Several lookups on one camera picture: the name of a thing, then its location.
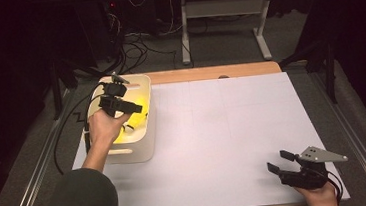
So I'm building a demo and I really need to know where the person's left hand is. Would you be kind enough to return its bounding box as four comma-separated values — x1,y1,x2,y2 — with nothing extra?
84,105,136,155

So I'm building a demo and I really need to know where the white metal desk frame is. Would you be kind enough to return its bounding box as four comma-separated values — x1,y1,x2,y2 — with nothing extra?
176,0,281,68

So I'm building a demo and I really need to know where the person's right hand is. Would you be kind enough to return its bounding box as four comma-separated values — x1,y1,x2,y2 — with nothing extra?
293,181,340,206

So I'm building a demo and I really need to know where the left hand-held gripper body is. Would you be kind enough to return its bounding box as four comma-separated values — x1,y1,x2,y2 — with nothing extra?
96,71,134,119

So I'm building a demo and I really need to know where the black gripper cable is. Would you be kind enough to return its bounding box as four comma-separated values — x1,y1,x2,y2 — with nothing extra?
325,168,345,206
47,81,116,177

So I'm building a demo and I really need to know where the black equipment tower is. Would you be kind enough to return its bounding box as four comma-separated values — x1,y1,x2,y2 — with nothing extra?
73,0,128,68

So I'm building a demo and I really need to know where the bundle of floor cables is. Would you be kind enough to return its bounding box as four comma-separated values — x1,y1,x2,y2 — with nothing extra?
103,0,189,76

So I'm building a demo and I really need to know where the metal floor rail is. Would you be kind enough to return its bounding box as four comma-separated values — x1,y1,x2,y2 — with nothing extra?
0,86,88,206
307,66,366,206

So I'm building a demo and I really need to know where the dark metal stand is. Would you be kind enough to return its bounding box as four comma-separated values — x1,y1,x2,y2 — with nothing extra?
277,33,343,109
46,55,85,121

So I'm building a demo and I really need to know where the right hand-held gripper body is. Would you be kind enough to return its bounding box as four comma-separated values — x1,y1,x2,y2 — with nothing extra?
275,142,351,193

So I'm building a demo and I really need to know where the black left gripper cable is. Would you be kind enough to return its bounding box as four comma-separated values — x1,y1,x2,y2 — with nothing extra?
47,81,116,177

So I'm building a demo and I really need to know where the yellow shuttlecock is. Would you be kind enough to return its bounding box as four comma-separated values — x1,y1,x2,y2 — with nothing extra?
129,97,150,115
120,111,151,133
112,129,133,145

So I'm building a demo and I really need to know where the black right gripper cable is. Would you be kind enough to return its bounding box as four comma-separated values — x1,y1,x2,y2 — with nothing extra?
325,168,345,206

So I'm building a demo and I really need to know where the white plastic bin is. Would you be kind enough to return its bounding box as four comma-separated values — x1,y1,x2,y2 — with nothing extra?
77,73,161,169

